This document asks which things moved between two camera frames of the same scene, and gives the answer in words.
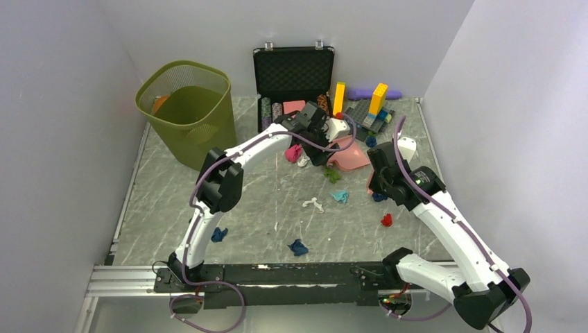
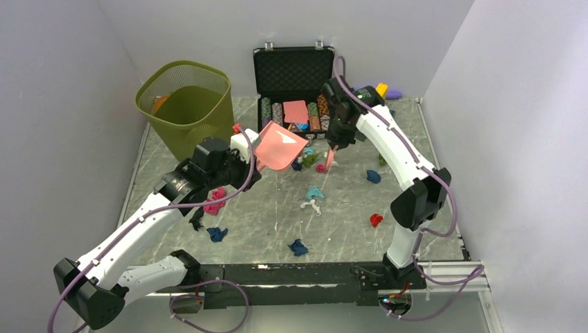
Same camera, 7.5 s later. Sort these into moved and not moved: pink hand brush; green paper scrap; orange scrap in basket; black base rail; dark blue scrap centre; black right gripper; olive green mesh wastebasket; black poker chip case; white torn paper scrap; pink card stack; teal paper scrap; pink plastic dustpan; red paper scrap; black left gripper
Moved: black right gripper; teal paper scrap; green paper scrap; black left gripper; pink hand brush; red paper scrap; pink plastic dustpan
Not moved: black poker chip case; black base rail; orange scrap in basket; olive green mesh wastebasket; pink card stack; white torn paper scrap; dark blue scrap centre
